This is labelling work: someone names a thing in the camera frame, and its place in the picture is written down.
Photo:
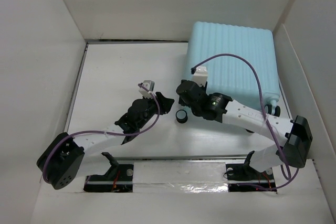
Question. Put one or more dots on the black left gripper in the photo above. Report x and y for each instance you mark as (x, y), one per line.
(164, 103)

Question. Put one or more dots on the light blue hard-shell suitcase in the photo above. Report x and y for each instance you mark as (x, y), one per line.
(240, 61)

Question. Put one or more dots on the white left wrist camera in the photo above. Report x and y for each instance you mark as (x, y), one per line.
(146, 88)

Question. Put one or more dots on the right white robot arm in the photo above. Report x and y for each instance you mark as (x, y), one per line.
(292, 137)

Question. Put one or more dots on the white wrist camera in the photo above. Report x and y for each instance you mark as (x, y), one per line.
(146, 88)
(199, 75)

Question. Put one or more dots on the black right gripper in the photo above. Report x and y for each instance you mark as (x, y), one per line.
(205, 88)

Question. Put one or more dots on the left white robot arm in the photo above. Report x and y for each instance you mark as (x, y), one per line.
(63, 159)

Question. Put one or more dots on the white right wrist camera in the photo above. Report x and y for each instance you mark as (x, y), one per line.
(199, 75)

